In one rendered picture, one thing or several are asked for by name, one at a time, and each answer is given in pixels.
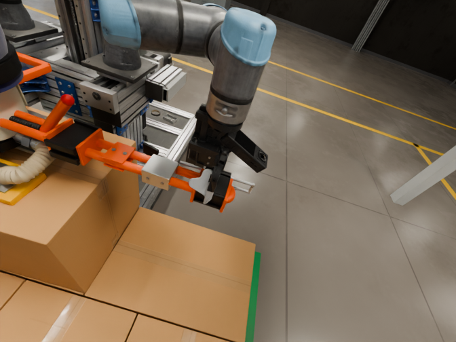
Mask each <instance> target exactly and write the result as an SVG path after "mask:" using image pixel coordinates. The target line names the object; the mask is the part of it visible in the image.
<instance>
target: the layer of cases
mask: <svg viewBox="0 0 456 342"><path fill-rule="evenodd" d="M255 246H256V244H253V243H251V242H247V241H245V240H241V239H238V238H236V237H232V236H230V235H226V234H224V233H220V232H217V231H213V230H211V229H207V228H205V227H201V226H199V225H195V224H193V223H188V222H186V221H182V220H180V219H177V218H174V217H171V216H168V215H165V214H161V213H158V212H155V211H152V210H149V209H146V208H143V207H138V208H137V210H136V212H135V213H134V215H133V217H132V218H131V220H130V222H129V223H128V225H127V226H126V228H125V229H124V231H123V233H122V234H121V236H120V238H119V239H118V241H117V243H116V245H115V246H114V247H113V249H112V251H111V253H110V254H109V256H108V257H107V259H106V261H105V262H104V264H103V266H102V267H101V269H100V271H99V272H98V274H97V275H96V277H95V278H94V281H93V282H92V283H91V285H90V287H89V288H88V290H87V292H86V293H83V292H79V291H76V290H71V289H69V288H65V287H61V286H57V285H55V284H50V283H47V282H43V281H40V280H36V279H33V278H29V277H26V276H23V275H19V274H16V273H12V272H8V271H4V270H2V269H0V342H245V338H246V326H247V319H248V308H249V301H250V289H251V282H252V270H253V264H254V252H255Z"/></svg>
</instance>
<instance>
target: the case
mask: <svg viewBox="0 0 456 342"><path fill-rule="evenodd" d="M102 133H103V137H104V140H106V141H109V142H111V143H116V142H119V143H123V144H125V145H129V146H131V147H134V148H136V141H134V140H130V139H128V138H124V137H121V136H118V135H115V134H112V133H109V132H105V131H102ZM135 151H136V149H135ZM30 156H32V154H30V153H27V152H25V151H21V150H19V149H15V148H14V149H10V150H8V151H6V152H4V153H2V152H0V158H1V159H4V160H7V161H9V162H12V163H15V164H18V165H21V164H23V163H24V161H27V159H28V158H29V157H30ZM79 162H80V161H79ZM103 164H104V162H102V161H98V160H96V159H91V160H90V161H89V162H88V163H87V164H86V165H84V166H82V165H81V162H80V164H79V165H78V166H77V165H75V164H71V163H69V162H66V161H62V160H60V159H57V158H56V159H55V160H54V161H53V162H52V163H51V164H50V165H49V166H48V167H47V168H45V170H42V173H44V174H45V175H46V176H47V178H46V179H45V180H44V181H43V182H41V183H40V184H39V185H37V186H36V187H35V188H34V189H33V190H32V191H30V192H29V193H28V194H27V195H25V196H24V197H23V198H22V199H21V200H20V201H19V202H17V203H16V204H15V205H13V206H11V205H9V204H5V203H3V202H0V269H2V270H4V271H8V272H12V273H16V274H19V275H22V276H26V277H29V278H33V279H36V280H40V281H43V282H47V283H50V284H55V285H57V286H61V287H65V288H69V289H71V290H76V291H79V292H83V293H86V292H87V290H88V288H89V287H90V285H91V283H92V282H93V281H94V278H95V277H96V275H97V274H98V272H99V271H100V269H101V267H102V266H103V264H104V262H105V261H106V259H107V257H108V256H109V254H110V253H111V251H112V249H113V247H114V246H115V245H116V243H117V241H118V239H119V238H120V236H121V234H122V233H123V232H124V229H125V228H126V226H127V225H128V223H129V222H130V220H131V218H132V217H133V215H134V213H135V212H136V210H137V208H138V207H139V205H140V196H139V186H138V174H136V173H133V172H130V171H127V170H124V171H123V172H122V171H119V170H116V169H113V168H110V167H107V166H104V165H103Z"/></svg>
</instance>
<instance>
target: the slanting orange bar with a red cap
mask: <svg viewBox="0 0 456 342"><path fill-rule="evenodd" d="M74 103H75V99H74V98H73V97H72V96H71V95H69V94H64V95H62V96H61V98H60V100H59V101H58V103H57V104H56V106H55V107H54V108H53V110H52V112H51V113H50V114H49V115H48V117H47V119H46V120H45V121H44V123H43V124H42V125H41V127H40V129H39V131H42V132H45V133H47V132H49V131H50V130H51V129H53V128H55V127H56V126H57V124H58V123H59V121H60V120H61V119H62V118H63V117H64V115H65V114H66V113H67V111H68V110H69V109H70V108H71V107H72V105H74Z"/></svg>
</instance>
